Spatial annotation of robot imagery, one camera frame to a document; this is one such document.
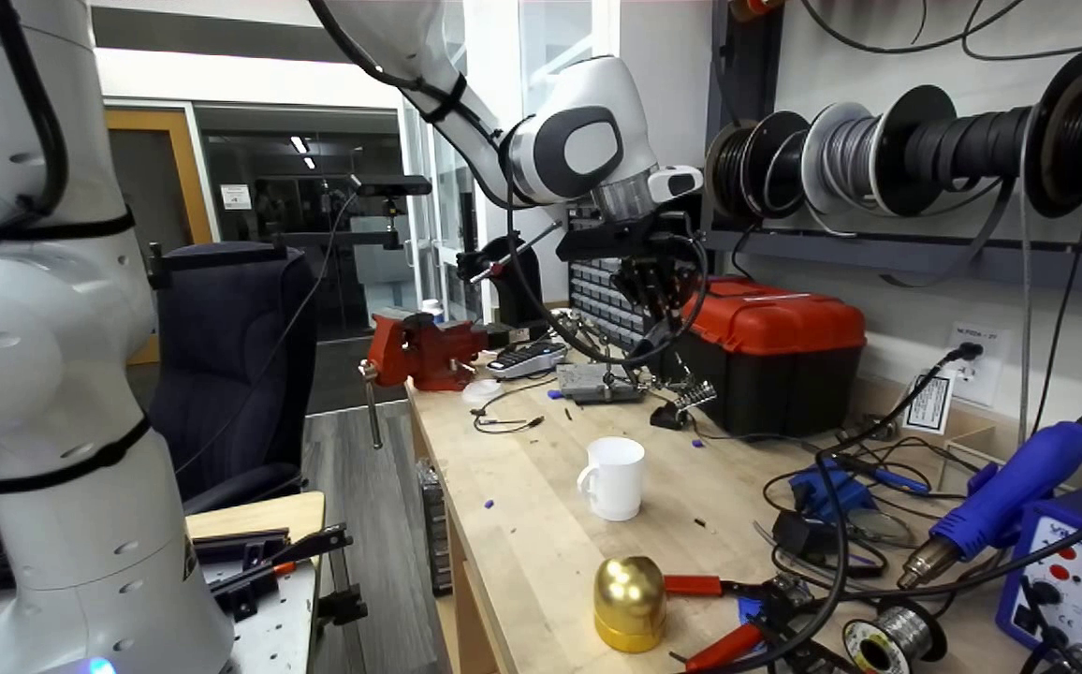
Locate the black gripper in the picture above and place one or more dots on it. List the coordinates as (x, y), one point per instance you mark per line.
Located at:
(623, 246)

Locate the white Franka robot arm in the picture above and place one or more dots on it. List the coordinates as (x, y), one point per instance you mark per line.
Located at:
(39, 377)

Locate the white mug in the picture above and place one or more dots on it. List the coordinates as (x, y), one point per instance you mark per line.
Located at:
(616, 479)

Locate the gray parts drawer cabinet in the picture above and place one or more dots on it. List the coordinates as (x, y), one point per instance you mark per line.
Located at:
(598, 303)

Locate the helping hands clip stand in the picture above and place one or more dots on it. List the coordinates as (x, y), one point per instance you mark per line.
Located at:
(683, 406)

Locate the red black toolbox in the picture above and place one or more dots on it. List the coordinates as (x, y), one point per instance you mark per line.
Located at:
(769, 358)

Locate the red bench vise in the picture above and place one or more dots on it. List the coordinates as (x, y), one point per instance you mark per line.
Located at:
(426, 348)

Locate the gray spool rack shelf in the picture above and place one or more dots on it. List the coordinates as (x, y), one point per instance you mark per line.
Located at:
(916, 247)

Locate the gold dome bell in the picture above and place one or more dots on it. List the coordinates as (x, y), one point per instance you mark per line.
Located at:
(629, 601)

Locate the blue hot air gun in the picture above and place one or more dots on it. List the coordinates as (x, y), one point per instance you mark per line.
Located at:
(1015, 487)

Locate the dark office chair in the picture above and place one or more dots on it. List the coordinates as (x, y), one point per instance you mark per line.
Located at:
(235, 359)

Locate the black bar clamp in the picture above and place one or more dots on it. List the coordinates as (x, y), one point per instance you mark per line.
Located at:
(270, 564)

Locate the blue soldering station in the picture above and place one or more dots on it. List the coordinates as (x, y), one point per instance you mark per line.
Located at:
(1075, 587)

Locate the wood framed door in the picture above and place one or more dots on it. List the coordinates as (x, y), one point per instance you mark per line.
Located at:
(159, 175)

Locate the wooden side table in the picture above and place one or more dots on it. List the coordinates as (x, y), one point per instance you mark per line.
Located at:
(261, 623)

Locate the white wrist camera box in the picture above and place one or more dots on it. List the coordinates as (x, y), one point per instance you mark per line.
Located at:
(677, 180)

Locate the white wall power outlet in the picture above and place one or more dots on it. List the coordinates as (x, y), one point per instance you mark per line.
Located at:
(971, 348)

